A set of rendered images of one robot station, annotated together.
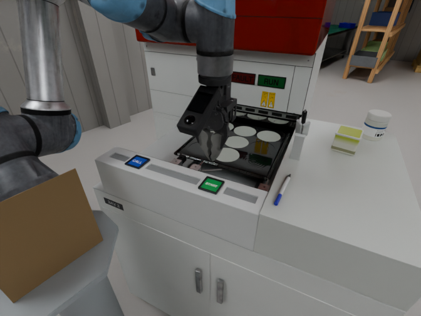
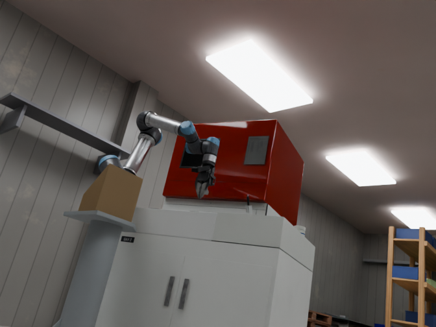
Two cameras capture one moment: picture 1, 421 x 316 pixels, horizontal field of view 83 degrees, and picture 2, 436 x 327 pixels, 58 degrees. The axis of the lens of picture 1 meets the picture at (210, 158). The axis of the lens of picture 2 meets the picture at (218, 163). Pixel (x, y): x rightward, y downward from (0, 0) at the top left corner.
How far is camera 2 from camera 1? 181 cm
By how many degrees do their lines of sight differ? 54
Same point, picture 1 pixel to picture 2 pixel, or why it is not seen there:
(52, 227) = (124, 194)
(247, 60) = (230, 207)
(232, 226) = (203, 225)
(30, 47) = (137, 150)
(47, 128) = not seen: hidden behind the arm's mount
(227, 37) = (215, 150)
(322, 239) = (242, 216)
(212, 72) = (207, 158)
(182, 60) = (188, 208)
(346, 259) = (252, 224)
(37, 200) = (128, 178)
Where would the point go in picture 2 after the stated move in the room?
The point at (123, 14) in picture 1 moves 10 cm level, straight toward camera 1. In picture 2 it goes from (187, 131) to (192, 124)
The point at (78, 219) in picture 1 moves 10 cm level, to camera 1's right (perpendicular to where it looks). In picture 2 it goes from (131, 201) to (150, 205)
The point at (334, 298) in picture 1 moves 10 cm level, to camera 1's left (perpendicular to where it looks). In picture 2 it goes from (250, 257) to (229, 253)
